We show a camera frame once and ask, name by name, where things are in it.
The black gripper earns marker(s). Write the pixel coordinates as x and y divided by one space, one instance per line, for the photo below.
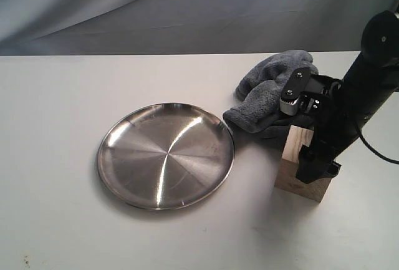
316 160

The round stainless steel plate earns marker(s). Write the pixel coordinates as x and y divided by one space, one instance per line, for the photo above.
165 156

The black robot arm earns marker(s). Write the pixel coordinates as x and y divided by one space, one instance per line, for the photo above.
340 108

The light wooden cube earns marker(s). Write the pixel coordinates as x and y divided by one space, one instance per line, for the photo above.
286 176

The grey fabric backdrop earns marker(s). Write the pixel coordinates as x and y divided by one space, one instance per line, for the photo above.
89 27

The blue-grey fluffy towel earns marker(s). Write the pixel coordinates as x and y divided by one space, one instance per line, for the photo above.
258 112

